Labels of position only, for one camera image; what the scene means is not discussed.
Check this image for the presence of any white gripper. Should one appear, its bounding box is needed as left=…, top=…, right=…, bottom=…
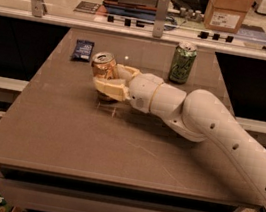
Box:
left=93, top=64, right=164, bottom=113

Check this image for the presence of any orange soda can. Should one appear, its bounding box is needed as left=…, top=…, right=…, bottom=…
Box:
left=91, top=51, right=119, bottom=80

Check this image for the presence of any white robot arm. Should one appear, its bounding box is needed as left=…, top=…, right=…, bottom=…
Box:
left=93, top=64, right=266, bottom=208

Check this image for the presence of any green soda can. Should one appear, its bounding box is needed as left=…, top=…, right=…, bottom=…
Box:
left=168, top=41, right=197, bottom=84

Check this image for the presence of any dark blue snack packet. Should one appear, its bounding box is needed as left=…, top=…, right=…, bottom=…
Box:
left=71, top=39, right=95, bottom=62

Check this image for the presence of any dark printed placard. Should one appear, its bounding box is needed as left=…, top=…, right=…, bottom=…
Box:
left=74, top=1, right=100, bottom=14

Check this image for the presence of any cardboard box with label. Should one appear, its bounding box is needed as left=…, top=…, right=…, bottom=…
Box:
left=204, top=0, right=254, bottom=34

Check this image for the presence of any grey table drawer front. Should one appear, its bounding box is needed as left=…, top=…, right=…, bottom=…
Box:
left=0, top=178, right=194, bottom=212

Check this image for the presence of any middle metal glass bracket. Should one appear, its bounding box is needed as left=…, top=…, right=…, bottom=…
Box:
left=152, top=0, right=170, bottom=38

